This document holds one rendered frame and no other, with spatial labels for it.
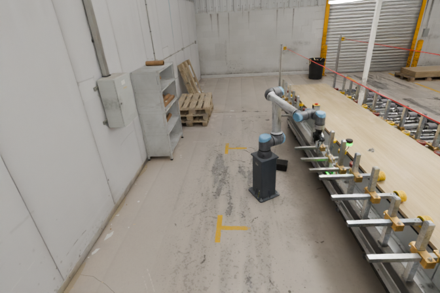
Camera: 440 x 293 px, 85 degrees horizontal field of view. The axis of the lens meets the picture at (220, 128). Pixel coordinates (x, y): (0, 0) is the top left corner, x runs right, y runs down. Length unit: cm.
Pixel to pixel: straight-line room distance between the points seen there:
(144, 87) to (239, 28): 655
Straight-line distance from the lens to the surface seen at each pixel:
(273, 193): 343
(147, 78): 387
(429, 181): 264
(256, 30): 993
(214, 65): 1010
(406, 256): 182
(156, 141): 424
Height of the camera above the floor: 221
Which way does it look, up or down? 24 degrees down
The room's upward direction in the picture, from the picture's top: 4 degrees counter-clockwise
